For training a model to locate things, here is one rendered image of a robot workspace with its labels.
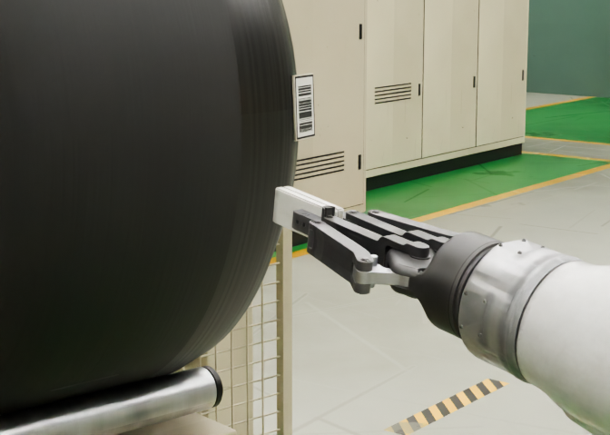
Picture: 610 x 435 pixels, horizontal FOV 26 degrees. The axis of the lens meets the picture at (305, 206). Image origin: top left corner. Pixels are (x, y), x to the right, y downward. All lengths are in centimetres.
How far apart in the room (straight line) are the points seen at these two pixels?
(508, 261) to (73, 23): 41
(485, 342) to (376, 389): 333
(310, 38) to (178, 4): 505
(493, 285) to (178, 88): 36
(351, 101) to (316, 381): 245
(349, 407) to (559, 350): 323
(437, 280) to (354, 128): 559
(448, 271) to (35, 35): 39
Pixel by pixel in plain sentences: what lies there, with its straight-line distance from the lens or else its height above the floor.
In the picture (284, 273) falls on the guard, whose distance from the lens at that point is 204.
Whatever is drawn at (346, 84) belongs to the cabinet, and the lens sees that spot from 642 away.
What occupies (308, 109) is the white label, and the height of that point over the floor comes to 120.
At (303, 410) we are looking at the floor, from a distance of 403.
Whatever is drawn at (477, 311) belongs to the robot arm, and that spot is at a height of 111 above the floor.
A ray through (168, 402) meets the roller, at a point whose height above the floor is 90.
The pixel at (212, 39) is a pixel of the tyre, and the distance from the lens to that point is 114.
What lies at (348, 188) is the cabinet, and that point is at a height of 22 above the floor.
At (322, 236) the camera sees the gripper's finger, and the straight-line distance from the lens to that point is 100.
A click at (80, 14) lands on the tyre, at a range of 108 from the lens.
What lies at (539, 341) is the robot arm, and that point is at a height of 110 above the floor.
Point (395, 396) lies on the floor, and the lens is 416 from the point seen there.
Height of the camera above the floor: 134
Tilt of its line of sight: 11 degrees down
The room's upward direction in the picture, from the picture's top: straight up
